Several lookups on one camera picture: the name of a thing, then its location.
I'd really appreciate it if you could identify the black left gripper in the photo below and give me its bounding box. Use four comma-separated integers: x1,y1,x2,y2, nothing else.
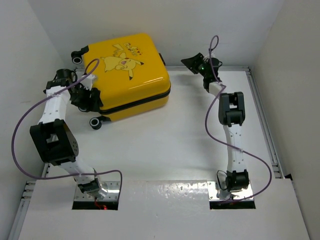
70,82,100,112

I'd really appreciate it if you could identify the yellow suitcase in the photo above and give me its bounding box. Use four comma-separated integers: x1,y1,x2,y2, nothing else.
70,33,171,130

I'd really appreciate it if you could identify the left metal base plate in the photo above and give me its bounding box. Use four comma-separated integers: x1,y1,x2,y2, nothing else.
73,181,120,202

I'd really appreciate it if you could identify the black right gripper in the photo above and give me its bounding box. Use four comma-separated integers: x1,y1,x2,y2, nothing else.
181,53,208,79

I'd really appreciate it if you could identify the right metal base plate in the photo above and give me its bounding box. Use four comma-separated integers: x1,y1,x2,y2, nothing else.
207,181,254,202

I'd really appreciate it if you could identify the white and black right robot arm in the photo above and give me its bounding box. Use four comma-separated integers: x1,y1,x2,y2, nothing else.
181,53,249,192

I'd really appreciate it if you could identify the white front platform board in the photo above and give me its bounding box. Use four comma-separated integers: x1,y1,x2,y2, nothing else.
19,179,309,240

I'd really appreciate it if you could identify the metal base plate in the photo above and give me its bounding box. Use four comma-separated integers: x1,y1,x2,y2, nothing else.
207,181,254,202
73,181,120,202

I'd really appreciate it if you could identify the aluminium frame rail left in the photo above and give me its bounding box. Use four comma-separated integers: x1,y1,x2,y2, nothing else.
7,66,83,240

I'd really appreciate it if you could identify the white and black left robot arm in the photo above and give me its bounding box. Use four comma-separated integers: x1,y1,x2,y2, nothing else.
29,69,108,200

